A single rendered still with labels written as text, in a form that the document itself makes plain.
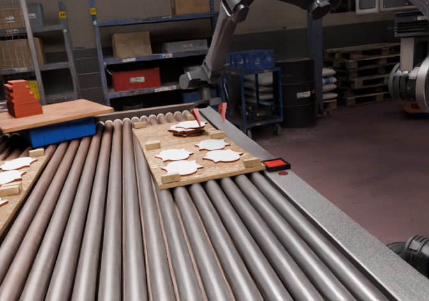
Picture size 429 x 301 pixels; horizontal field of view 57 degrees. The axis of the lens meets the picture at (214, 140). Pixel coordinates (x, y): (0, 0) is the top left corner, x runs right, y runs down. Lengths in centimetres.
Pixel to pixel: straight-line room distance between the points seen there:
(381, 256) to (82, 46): 577
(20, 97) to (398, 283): 181
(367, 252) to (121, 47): 510
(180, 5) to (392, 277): 524
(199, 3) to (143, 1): 96
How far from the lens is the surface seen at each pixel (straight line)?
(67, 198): 130
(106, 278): 85
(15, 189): 137
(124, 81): 568
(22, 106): 214
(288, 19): 702
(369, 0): 157
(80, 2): 632
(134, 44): 574
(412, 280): 82
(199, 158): 141
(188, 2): 580
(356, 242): 91
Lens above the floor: 138
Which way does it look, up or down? 16 degrees down
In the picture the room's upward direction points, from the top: 5 degrees counter-clockwise
